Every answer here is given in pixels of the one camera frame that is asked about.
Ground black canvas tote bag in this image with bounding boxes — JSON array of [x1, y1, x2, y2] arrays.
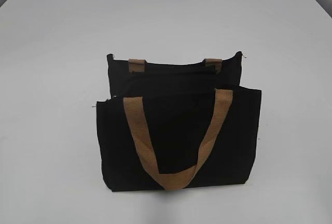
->
[[96, 52, 261, 192]]

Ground tan rear bag handle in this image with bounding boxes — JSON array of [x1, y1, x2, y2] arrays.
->
[[128, 59, 223, 73]]

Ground tan bag handle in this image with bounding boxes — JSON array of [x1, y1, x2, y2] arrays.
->
[[123, 89, 233, 190], [128, 59, 223, 73]]

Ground tan front bag handle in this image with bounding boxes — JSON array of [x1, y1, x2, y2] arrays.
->
[[123, 89, 233, 190]]

